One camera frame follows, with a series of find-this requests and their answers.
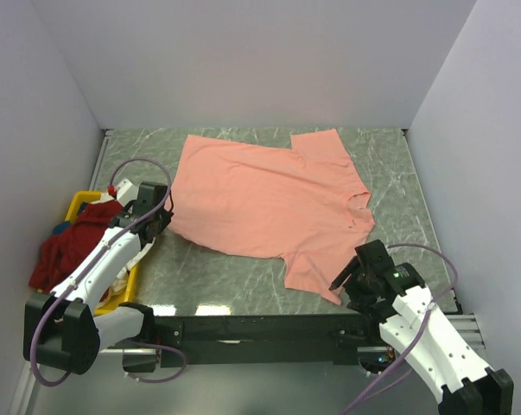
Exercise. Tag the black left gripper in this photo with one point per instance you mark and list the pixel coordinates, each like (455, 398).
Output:
(165, 217)

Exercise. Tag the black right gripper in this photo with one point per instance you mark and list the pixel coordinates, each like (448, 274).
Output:
(359, 301)

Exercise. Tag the pink t shirt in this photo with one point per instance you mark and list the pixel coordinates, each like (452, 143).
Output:
(305, 204)

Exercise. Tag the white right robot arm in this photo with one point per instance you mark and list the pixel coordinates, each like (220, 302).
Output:
(401, 311)

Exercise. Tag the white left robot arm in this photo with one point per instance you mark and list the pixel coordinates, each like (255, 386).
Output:
(60, 327)

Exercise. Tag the yellow plastic bin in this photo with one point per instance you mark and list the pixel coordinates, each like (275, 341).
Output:
(80, 199)

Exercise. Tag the black base beam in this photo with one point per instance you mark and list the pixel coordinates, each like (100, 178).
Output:
(343, 339)

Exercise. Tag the white t shirt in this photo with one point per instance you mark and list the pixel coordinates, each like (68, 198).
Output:
(107, 211)

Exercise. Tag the blue garment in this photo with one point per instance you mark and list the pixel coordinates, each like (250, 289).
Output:
(62, 227)

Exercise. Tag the red t shirt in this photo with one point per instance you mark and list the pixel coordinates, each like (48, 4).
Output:
(61, 254)

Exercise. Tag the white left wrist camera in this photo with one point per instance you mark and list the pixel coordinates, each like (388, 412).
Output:
(125, 191)

